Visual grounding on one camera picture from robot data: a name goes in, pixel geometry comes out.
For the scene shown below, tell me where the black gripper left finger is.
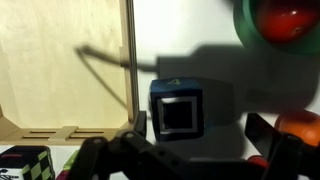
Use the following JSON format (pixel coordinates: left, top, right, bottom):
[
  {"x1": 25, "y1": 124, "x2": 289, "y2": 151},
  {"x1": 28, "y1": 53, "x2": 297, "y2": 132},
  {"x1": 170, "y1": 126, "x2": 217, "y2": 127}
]
[{"x1": 66, "y1": 110, "x2": 201, "y2": 180}]

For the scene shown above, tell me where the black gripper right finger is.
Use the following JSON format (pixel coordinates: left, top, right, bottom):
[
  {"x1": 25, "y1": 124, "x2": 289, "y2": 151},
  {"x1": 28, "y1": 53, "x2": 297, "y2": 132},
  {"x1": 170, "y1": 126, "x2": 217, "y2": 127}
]
[{"x1": 245, "y1": 112, "x2": 320, "y2": 180}]

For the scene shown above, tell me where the blue cube black white square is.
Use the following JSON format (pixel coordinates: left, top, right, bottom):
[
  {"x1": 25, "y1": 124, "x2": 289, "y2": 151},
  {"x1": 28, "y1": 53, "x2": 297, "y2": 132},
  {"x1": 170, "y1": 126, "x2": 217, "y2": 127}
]
[{"x1": 148, "y1": 77, "x2": 205, "y2": 143}]

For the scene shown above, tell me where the big red tomato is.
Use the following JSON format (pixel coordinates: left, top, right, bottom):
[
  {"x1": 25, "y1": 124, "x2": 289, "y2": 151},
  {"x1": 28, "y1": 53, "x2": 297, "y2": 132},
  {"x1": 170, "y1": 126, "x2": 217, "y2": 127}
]
[{"x1": 255, "y1": 0, "x2": 320, "y2": 45}]

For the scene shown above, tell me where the small red tomato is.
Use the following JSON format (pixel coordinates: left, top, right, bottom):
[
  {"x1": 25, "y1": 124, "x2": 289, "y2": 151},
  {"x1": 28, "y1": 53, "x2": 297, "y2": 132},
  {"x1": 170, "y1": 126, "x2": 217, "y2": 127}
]
[{"x1": 246, "y1": 154, "x2": 271, "y2": 170}]

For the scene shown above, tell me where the green plastic bowl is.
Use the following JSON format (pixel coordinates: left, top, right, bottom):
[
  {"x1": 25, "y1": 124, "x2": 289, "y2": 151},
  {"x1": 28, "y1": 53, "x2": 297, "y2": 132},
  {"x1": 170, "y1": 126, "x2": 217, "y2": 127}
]
[{"x1": 232, "y1": 0, "x2": 320, "y2": 56}]

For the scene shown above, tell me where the orange fruit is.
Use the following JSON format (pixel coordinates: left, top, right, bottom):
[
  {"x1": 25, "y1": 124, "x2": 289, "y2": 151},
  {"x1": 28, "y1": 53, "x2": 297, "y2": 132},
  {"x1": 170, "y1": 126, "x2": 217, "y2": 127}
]
[{"x1": 273, "y1": 109, "x2": 320, "y2": 148}]

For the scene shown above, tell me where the lime green cube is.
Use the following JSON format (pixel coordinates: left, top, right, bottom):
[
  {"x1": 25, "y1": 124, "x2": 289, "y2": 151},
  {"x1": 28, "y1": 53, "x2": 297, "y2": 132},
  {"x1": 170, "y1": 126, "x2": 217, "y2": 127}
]
[{"x1": 61, "y1": 149, "x2": 81, "y2": 172}]

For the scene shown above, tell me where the pink cube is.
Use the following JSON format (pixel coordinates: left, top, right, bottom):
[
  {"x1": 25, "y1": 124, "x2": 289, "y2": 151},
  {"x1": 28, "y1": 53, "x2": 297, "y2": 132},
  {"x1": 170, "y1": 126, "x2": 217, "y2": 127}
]
[{"x1": 54, "y1": 166, "x2": 73, "y2": 180}]

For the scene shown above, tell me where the black white patterned cube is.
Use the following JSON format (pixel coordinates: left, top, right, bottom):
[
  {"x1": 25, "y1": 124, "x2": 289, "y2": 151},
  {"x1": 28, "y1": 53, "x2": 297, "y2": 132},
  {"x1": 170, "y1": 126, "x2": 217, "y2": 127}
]
[{"x1": 0, "y1": 145, "x2": 56, "y2": 180}]

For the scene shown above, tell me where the wooden tray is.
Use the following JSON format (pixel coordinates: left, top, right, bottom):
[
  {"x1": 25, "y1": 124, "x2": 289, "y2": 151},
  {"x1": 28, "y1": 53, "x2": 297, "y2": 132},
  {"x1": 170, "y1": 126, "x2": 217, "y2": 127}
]
[{"x1": 0, "y1": 0, "x2": 141, "y2": 146}]

